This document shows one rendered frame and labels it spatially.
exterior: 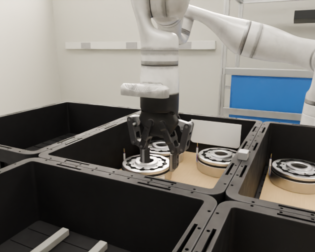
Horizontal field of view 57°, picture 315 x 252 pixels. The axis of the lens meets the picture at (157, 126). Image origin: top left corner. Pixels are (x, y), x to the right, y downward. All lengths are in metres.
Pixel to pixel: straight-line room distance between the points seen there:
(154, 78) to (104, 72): 3.45
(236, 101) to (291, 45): 1.63
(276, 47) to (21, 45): 3.50
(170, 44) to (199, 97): 2.92
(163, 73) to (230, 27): 0.34
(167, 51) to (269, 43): 0.36
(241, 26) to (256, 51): 0.08
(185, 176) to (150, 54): 0.27
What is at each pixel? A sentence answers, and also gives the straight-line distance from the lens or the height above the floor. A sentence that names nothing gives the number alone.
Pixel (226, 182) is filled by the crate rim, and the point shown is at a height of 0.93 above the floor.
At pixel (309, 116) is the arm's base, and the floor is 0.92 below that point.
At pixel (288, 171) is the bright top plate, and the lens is 0.63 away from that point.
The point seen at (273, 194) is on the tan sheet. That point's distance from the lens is 0.60.
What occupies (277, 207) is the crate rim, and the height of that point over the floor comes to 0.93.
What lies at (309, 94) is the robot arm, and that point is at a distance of 0.86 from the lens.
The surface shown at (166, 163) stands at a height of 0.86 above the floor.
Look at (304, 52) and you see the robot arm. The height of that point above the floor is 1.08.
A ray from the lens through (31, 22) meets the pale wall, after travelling 4.17.
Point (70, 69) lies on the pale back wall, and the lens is 4.31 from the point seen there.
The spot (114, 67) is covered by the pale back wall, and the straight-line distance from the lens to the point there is 3.88.
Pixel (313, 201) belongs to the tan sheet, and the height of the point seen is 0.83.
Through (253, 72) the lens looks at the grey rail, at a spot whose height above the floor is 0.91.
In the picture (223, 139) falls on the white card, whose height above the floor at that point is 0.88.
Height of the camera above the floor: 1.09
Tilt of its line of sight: 15 degrees down
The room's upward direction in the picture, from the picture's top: straight up
